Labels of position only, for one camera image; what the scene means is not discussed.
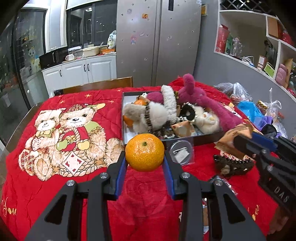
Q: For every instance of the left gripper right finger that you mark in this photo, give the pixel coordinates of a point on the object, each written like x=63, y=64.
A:
x=227, y=218

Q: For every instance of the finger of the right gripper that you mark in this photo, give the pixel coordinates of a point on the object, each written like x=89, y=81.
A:
x=252, y=149
x=273, y=144

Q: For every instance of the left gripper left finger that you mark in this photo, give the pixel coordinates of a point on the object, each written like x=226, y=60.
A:
x=62, y=218

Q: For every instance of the brown paper bear box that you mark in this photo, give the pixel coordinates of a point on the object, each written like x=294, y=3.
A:
x=226, y=143

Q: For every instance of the magenta plush bear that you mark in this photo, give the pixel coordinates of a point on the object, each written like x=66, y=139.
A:
x=196, y=96

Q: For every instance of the cream fluffy plush toy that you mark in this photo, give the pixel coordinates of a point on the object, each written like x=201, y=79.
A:
x=150, y=118

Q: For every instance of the orange mandarin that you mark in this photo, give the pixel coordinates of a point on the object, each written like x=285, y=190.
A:
x=144, y=152
x=127, y=121
x=141, y=102

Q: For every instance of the black white lace scrunchie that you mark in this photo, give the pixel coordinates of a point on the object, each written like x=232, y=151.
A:
x=187, y=112

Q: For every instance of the person right hand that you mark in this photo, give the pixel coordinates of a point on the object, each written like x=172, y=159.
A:
x=278, y=221

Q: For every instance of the purple cloth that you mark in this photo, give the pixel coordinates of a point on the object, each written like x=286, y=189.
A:
x=266, y=120

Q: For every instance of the round anime badge in bag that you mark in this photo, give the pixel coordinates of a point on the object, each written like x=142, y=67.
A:
x=205, y=219

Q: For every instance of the clear plastic bag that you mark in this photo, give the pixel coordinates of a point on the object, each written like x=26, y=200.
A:
x=273, y=110

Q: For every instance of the blue plastic bag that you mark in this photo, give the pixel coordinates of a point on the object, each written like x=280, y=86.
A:
x=252, y=112

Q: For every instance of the dark anime card sleeve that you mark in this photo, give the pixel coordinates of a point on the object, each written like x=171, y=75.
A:
x=225, y=182

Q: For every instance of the cream plush puppy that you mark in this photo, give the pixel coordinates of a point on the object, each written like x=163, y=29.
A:
x=206, y=122

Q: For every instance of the pink pouch on shelf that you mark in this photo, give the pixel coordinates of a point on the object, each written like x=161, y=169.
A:
x=281, y=75

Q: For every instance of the silver pin badge in bag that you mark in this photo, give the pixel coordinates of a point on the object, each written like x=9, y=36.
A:
x=182, y=152

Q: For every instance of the red bear print blanket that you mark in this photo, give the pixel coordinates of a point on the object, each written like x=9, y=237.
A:
x=75, y=137

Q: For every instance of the red gift box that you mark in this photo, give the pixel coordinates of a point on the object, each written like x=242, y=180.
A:
x=223, y=33

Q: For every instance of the black shallow tray box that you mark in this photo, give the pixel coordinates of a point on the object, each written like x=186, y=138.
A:
x=128, y=132

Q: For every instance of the wooden chair back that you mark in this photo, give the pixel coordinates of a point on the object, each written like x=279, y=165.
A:
x=100, y=85

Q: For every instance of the silver double door refrigerator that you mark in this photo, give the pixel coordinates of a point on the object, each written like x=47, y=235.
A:
x=157, y=41

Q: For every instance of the white kitchen cabinet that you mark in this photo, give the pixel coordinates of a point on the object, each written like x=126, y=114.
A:
x=79, y=72

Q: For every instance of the black microwave oven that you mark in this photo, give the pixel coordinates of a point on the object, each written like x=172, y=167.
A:
x=53, y=58

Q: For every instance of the white mug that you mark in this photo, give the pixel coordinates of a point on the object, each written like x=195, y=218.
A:
x=70, y=57

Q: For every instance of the white wall shelf unit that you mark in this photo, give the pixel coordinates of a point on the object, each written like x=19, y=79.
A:
x=257, y=39

